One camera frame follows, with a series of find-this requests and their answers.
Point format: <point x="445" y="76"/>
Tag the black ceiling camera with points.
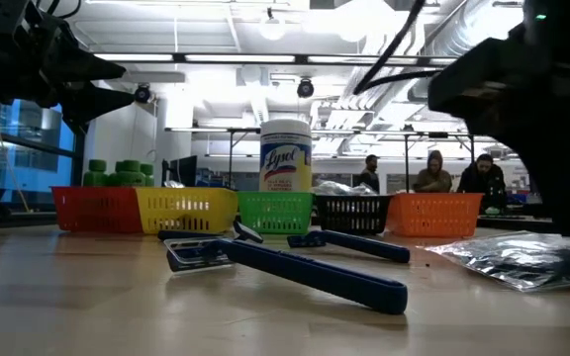
<point x="141" y="93"/>
<point x="306" y="88"/>

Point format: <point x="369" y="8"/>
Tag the black plastic basket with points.
<point x="351" y="215"/>

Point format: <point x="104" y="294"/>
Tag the red plastic basket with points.
<point x="97" y="210"/>

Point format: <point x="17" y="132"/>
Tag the orange plastic basket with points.
<point x="433" y="215"/>

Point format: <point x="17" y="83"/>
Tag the Lysol wipes canister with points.
<point x="286" y="158"/>

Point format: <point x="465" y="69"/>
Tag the person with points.
<point x="370" y="175"/>
<point x="432" y="178"/>
<point x="483" y="180"/>

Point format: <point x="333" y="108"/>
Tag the black computer monitor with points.
<point x="186" y="173"/>

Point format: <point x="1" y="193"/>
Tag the yellow plastic basket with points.
<point x="186" y="210"/>

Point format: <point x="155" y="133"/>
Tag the green Pert shampoo bottle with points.
<point x="129" y="173"/>
<point x="112" y="181"/>
<point x="148" y="175"/>
<point x="97" y="173"/>

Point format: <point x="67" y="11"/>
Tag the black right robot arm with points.
<point x="562" y="15"/>

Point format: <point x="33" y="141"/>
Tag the green plastic basket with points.
<point x="275" y="212"/>

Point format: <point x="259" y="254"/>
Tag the large blue window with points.
<point x="28" y="148"/>

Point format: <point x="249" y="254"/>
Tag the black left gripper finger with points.
<point x="84" y="64"/>
<point x="87" y="101"/>

